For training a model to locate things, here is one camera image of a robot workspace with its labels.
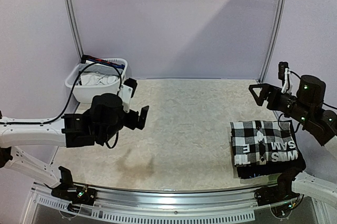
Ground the folded black garment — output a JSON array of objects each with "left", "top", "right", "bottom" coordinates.
[{"left": 234, "top": 132, "right": 306, "bottom": 179}]

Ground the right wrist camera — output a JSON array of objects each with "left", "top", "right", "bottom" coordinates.
[{"left": 278, "top": 62, "right": 293, "bottom": 94}]

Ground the grey cloth in basket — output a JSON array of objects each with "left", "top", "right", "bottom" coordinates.
[{"left": 78, "top": 64, "right": 123, "bottom": 77}]

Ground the aluminium corner post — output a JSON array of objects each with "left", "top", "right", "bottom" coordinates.
[
  {"left": 64, "top": 0, "right": 84, "bottom": 60},
  {"left": 258, "top": 0, "right": 285, "bottom": 83}
]

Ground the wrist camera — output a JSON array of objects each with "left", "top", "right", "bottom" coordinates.
[
  {"left": 118, "top": 78, "right": 137, "bottom": 113},
  {"left": 278, "top": 62, "right": 293, "bottom": 94}
]

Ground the aluminium front rail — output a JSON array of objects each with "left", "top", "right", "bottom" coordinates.
[{"left": 21, "top": 174, "right": 330, "bottom": 224}]

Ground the dark striped cloth in basket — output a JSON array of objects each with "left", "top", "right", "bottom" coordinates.
[{"left": 81, "top": 55, "right": 125, "bottom": 69}]

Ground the left aluminium corner post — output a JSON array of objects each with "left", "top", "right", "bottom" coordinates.
[{"left": 64, "top": 0, "right": 84, "bottom": 60}]

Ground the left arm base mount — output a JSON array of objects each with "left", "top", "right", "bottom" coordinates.
[{"left": 51, "top": 166, "right": 97, "bottom": 206}]

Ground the white laundry basket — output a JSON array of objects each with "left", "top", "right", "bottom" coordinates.
[{"left": 65, "top": 58, "right": 128, "bottom": 104}]

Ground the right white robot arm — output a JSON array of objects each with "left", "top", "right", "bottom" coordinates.
[{"left": 249, "top": 75, "right": 336, "bottom": 207}]

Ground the right aluminium corner post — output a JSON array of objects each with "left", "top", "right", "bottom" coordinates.
[{"left": 258, "top": 0, "right": 285, "bottom": 83}]

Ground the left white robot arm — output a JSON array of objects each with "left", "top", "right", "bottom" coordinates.
[{"left": 1, "top": 93, "right": 149, "bottom": 200}]

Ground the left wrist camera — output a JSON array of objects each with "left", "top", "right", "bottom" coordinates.
[{"left": 118, "top": 78, "right": 137, "bottom": 113}]

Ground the black white plaid shirt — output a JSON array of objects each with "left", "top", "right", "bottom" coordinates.
[{"left": 230, "top": 120, "right": 300, "bottom": 167}]

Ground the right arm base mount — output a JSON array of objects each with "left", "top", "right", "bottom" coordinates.
[{"left": 254, "top": 174, "right": 300, "bottom": 206}]

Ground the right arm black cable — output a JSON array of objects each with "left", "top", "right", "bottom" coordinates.
[{"left": 276, "top": 70, "right": 337, "bottom": 133}]

